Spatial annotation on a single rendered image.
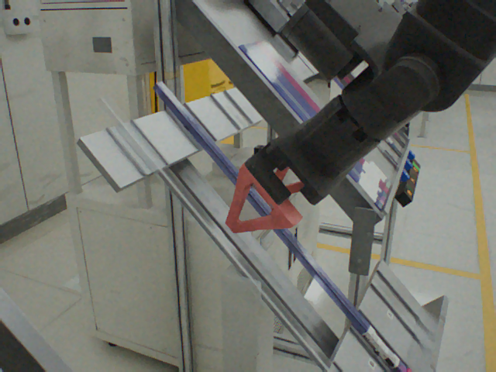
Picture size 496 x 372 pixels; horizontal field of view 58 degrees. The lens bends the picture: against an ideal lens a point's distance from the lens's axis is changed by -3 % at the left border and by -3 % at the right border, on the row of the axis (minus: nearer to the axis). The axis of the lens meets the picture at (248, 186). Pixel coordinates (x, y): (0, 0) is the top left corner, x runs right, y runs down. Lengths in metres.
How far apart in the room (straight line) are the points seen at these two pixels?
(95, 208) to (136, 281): 0.26
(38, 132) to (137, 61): 1.63
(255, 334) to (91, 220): 0.92
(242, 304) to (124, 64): 0.77
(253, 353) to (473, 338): 1.38
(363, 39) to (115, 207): 1.14
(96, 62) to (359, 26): 1.01
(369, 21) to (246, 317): 0.45
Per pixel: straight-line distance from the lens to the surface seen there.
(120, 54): 1.24
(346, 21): 0.36
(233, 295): 0.66
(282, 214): 0.38
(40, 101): 2.79
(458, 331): 2.00
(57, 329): 1.97
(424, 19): 0.30
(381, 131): 0.38
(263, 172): 0.38
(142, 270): 1.45
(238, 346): 0.71
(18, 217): 2.77
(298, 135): 0.41
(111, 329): 1.71
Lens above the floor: 1.17
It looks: 22 degrees down
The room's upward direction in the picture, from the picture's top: straight up
